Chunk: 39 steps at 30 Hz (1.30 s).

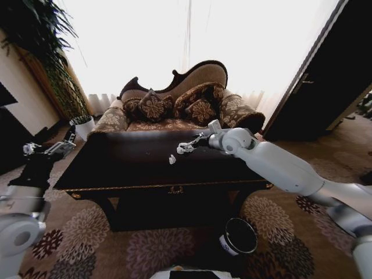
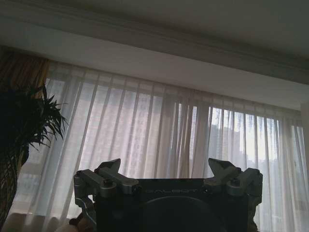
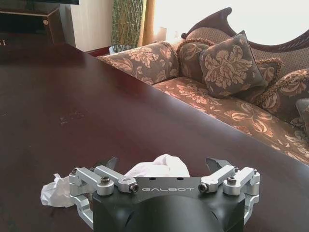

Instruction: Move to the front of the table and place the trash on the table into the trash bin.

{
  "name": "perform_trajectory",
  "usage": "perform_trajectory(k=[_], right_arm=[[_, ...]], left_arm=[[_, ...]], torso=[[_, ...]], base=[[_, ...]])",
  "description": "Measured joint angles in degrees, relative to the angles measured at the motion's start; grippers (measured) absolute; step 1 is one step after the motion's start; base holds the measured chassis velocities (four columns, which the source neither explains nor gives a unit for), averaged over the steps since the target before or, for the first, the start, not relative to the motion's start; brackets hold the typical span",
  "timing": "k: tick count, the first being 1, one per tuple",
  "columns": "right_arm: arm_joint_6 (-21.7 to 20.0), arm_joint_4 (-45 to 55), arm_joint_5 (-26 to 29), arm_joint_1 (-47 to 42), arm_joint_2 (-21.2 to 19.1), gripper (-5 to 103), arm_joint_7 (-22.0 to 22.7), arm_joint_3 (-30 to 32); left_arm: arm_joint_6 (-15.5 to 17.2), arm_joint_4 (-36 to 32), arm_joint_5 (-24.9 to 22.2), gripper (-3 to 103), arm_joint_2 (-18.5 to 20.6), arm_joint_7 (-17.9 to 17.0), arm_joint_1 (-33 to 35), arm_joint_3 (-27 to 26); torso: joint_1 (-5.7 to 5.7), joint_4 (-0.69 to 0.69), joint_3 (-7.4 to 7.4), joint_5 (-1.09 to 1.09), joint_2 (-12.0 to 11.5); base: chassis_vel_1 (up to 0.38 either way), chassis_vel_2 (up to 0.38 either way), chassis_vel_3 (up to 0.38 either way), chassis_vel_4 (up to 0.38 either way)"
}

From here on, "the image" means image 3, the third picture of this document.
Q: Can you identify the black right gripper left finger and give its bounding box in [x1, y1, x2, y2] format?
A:
[69, 156, 139, 226]

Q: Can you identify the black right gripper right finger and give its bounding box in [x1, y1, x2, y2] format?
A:
[197, 157, 261, 227]

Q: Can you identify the crumpled white paper ball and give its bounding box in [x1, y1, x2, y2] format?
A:
[40, 173, 75, 208]

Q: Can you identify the crumpled white tissue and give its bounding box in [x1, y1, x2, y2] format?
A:
[125, 153, 191, 180]

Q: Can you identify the floral upholstered wooden sofa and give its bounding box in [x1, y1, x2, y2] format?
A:
[96, 7, 309, 166]

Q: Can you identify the grey cushion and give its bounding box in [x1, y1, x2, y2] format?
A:
[295, 98, 309, 128]

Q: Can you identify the fringed floral cushion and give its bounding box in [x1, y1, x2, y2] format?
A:
[255, 69, 309, 116]
[176, 38, 217, 83]

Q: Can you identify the square floral throw pillow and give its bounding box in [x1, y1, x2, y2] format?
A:
[199, 30, 268, 99]

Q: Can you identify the floral bolster cushion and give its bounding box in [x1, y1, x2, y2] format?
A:
[98, 41, 179, 86]

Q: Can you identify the white plant pot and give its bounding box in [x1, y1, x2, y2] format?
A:
[108, 44, 133, 56]

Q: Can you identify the green patterned curtain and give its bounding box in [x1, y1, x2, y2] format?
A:
[111, 0, 147, 48]

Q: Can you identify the yellow curtain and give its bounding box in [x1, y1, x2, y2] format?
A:
[138, 0, 156, 46]

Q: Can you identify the dark wooden cabinet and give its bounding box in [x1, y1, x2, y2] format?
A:
[0, 4, 64, 46]

